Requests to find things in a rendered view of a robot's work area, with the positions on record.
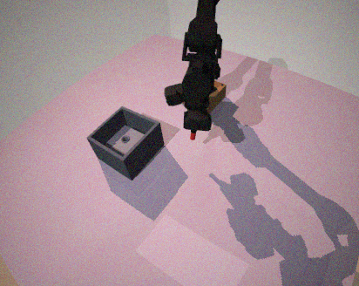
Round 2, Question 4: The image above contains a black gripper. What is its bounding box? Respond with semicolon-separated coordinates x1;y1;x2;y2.
183;86;212;133

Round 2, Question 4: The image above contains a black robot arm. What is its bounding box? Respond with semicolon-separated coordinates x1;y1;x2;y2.
164;0;222;106

